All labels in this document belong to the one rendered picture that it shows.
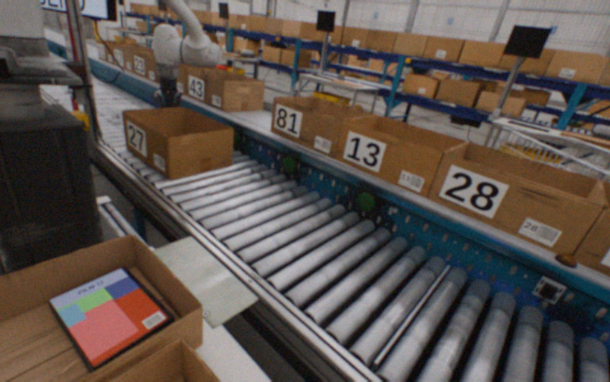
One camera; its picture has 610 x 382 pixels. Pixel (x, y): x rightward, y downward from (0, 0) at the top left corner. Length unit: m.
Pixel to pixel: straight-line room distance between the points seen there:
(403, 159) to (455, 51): 4.75
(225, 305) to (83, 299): 0.26
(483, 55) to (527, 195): 4.74
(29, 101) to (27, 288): 0.35
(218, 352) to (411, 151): 0.80
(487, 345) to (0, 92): 1.09
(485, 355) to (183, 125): 1.49
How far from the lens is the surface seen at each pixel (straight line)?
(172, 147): 1.20
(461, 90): 5.42
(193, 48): 1.47
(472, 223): 1.01
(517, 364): 0.86
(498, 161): 1.29
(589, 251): 1.05
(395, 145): 1.08
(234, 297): 0.73
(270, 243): 0.90
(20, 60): 0.74
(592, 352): 1.03
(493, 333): 0.89
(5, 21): 0.74
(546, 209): 1.01
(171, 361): 0.58
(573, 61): 5.50
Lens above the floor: 1.29
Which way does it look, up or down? 26 degrees down
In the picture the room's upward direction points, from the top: 9 degrees clockwise
